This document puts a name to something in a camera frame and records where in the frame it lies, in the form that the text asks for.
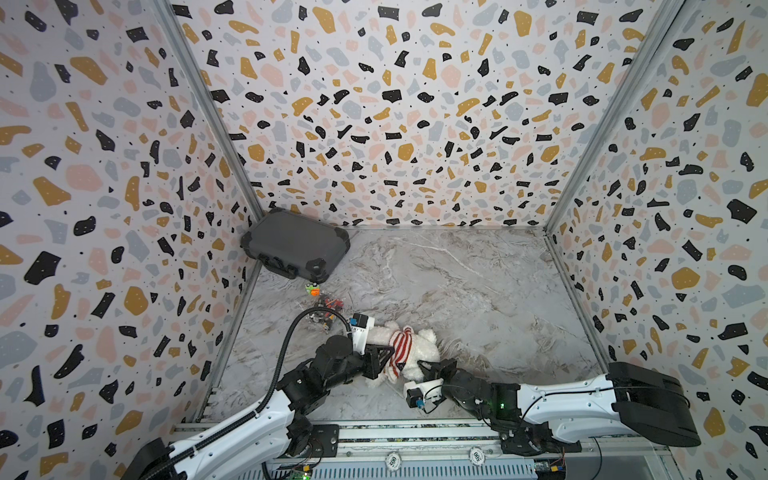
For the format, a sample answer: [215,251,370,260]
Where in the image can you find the dark grey hard case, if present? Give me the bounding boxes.
[240,207,351,284]

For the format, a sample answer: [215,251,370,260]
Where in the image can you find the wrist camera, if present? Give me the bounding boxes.
[349,313,375,355]
[403,379,445,414]

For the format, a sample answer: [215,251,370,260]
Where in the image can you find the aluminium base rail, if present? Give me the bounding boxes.
[158,416,667,480]

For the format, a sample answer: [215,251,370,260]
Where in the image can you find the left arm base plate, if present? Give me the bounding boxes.
[279,422,340,459]

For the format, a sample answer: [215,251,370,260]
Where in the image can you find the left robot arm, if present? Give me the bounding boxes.
[123,335,395,479]

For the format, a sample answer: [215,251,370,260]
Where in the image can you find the white teddy bear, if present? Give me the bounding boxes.
[366,321,440,388]

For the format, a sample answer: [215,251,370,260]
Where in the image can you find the red white striped sweater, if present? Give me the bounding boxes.
[385,326,414,383]

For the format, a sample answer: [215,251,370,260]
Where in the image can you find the black corrugated cable hose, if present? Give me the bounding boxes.
[134,306,355,480]

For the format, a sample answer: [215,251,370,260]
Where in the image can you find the clear bag of small toys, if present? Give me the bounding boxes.
[305,283,344,331]

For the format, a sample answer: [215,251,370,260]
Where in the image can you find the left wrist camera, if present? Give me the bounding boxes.
[349,313,375,355]

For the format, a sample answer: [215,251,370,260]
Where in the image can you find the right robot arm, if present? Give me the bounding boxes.
[404,359,701,457]

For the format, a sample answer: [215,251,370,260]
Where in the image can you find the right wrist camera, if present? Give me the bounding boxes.
[403,379,445,414]

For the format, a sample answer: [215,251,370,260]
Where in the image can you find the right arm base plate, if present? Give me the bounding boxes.
[498,422,582,457]

